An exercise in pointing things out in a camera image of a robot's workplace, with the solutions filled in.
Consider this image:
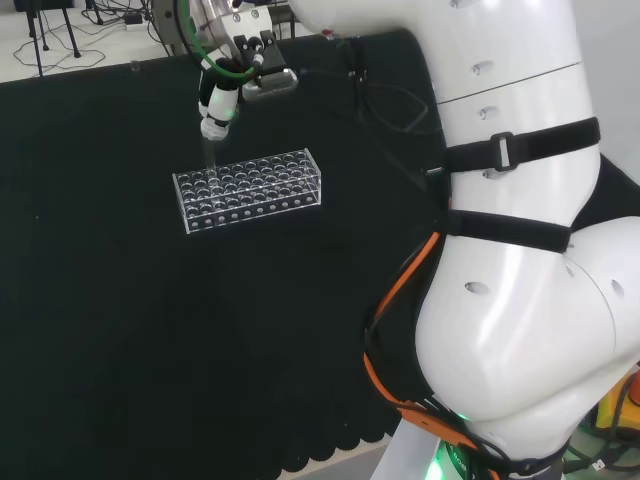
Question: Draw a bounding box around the green cable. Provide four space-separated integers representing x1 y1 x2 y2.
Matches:
173 0 263 92

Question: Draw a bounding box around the black floor cable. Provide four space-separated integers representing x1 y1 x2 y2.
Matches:
12 7 154 72

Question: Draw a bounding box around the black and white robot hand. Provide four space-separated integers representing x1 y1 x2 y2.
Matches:
197 58 251 144

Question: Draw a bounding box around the clear plastic test tube rack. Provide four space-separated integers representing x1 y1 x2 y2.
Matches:
171 147 322 236

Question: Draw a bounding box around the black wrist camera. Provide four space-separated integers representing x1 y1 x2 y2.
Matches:
231 28 300 104

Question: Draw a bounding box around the orange cable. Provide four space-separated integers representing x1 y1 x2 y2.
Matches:
362 231 502 480

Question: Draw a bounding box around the yellow stop button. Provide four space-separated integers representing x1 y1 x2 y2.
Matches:
593 367 640 444

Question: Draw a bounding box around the black tripod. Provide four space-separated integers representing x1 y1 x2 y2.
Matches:
12 0 84 78

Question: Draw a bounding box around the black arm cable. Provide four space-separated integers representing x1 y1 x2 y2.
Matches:
299 35 432 137

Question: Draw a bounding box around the clear glass test tube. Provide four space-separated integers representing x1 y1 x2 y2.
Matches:
201 133 218 184

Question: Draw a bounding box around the black bench cloth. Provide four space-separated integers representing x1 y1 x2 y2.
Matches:
0 28 640 474

